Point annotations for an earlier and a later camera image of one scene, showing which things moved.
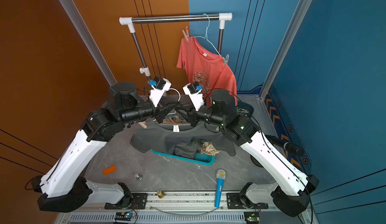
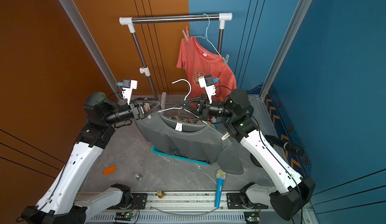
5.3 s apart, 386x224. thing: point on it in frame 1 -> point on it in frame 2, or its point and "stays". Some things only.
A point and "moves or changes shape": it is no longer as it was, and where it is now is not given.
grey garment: [182, 142] moves or changes shape
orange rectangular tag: [109, 170] stays
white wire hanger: [176, 90] moves or changes shape
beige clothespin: [143, 124] moves or changes shape
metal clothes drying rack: [130, 21] stays
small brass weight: [161, 194] stays
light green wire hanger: [206, 36] stays
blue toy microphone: [220, 176] stays
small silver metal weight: [139, 177] stays
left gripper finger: [173, 104] -> [147, 101]
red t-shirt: [210, 70] stays
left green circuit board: [124, 216] stays
